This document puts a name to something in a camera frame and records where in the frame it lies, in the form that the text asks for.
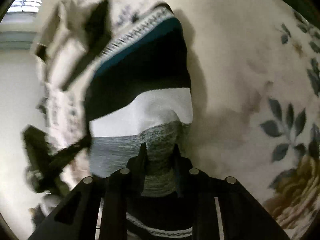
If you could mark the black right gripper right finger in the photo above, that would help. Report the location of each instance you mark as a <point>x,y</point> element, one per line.
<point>220,208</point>

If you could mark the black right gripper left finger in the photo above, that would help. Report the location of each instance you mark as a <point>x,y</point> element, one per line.
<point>97,204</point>

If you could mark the black patterned knit sweater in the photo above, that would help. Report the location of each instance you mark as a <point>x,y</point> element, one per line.
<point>140,94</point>

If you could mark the beige folded garment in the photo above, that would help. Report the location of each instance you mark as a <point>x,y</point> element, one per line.
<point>71,39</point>

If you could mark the floral bed sheet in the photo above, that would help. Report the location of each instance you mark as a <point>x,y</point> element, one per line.
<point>254,72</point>

